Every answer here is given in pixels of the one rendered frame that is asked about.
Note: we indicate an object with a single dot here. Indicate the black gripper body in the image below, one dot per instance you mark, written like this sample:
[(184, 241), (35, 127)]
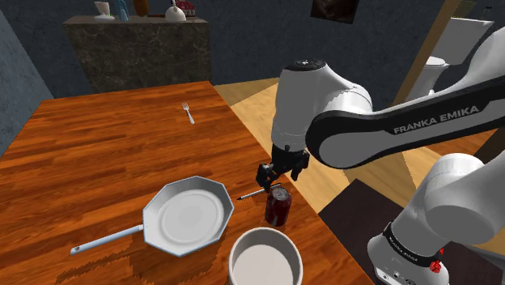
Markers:
[(285, 158)]

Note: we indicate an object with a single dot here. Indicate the dark marble cabinet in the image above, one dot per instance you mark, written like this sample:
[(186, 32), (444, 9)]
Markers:
[(138, 55)]

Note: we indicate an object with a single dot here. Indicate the wooden table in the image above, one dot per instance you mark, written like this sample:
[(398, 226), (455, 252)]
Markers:
[(118, 150)]

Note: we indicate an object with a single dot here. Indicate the white round pot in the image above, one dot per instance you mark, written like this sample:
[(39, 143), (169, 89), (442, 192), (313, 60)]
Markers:
[(264, 260)]

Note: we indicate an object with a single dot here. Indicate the dark red drink can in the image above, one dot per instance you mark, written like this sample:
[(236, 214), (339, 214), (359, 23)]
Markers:
[(278, 209)]

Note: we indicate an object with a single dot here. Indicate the white toilet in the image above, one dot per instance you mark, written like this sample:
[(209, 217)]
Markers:
[(453, 39)]

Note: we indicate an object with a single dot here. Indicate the dark wall picture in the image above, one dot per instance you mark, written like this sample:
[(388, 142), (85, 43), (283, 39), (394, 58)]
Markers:
[(334, 10)]

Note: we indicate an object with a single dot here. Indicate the dark robot stand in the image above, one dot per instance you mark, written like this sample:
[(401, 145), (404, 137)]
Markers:
[(355, 213)]

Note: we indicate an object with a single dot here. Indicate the white octagonal frying pan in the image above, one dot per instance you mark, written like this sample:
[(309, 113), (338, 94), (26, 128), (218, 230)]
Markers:
[(189, 215)]

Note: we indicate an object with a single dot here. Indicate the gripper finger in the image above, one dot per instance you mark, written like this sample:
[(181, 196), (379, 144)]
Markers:
[(299, 165), (263, 174)]

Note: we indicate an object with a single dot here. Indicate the white black pen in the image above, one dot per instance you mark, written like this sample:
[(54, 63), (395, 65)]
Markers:
[(252, 193)]

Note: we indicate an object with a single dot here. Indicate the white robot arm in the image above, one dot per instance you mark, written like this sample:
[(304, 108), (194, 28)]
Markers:
[(315, 91)]

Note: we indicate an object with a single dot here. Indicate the silver fork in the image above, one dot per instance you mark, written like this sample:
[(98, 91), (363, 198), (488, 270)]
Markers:
[(189, 113)]

